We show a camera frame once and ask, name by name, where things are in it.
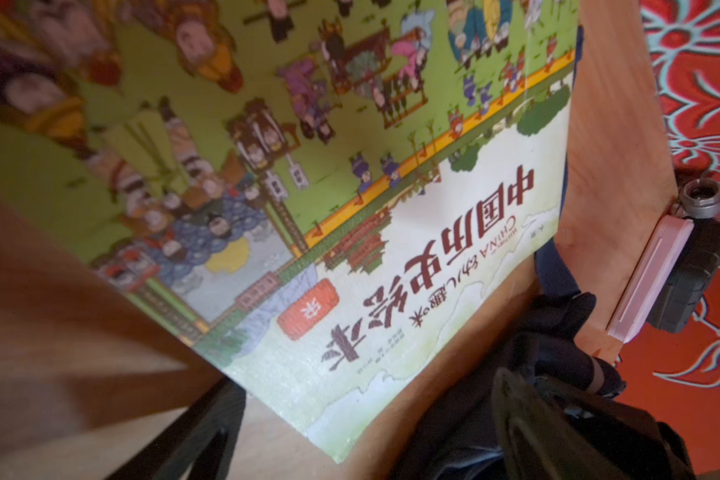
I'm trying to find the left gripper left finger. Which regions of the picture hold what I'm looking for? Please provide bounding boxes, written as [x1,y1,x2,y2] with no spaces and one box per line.
[109,379,247,479]

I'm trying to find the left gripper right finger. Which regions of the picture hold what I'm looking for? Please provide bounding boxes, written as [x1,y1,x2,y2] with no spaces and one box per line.
[492,368,627,479]

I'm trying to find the navy blue student backpack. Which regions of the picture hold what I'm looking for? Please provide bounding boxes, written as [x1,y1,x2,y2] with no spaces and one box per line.
[389,23,697,480]

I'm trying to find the colourful illustrated history book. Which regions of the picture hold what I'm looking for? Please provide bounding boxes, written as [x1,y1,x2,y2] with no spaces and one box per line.
[0,1,580,462]

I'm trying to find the black hard case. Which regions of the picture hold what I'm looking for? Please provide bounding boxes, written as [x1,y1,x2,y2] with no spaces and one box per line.
[647,219,720,334]

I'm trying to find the pink pencil case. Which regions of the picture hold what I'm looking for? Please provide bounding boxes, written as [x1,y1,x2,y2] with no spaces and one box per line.
[607,215,694,343]

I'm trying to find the small silver metal cylinder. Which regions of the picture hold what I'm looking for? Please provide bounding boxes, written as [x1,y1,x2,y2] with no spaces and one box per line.
[679,178,720,219]

